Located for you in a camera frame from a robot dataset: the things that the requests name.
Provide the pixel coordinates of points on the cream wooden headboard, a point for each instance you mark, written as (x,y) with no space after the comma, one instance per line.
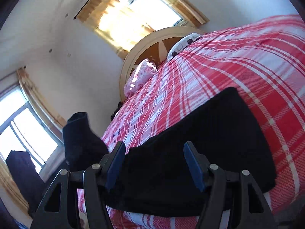
(143,45)

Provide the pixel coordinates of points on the yellow patterned curtain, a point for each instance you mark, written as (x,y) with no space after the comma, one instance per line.
(190,9)
(40,100)
(9,183)

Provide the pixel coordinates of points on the dark object beside bed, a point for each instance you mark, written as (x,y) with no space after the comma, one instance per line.
(115,114)

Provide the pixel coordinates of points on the red plaid blanket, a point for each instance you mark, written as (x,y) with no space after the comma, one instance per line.
(238,64)

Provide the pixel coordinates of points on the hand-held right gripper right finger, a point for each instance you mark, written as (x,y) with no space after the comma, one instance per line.
(194,169)

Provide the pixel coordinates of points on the side wall window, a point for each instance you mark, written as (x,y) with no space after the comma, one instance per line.
(23,128)

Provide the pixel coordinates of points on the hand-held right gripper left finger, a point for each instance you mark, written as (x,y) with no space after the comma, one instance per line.
(115,164)

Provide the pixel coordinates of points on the white patterned pillow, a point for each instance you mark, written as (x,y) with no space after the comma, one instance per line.
(183,44)

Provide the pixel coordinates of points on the pink patterned pillow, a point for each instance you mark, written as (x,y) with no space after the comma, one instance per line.
(140,76)

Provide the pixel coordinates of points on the black pants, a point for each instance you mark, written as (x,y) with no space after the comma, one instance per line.
(202,124)

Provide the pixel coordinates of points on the window behind headboard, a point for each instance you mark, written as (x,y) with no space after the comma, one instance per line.
(154,7)

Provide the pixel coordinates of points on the dark ribbed cloth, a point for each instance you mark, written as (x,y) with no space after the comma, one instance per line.
(81,143)

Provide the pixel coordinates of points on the sheer yellow curtain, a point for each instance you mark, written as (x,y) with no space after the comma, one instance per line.
(114,28)

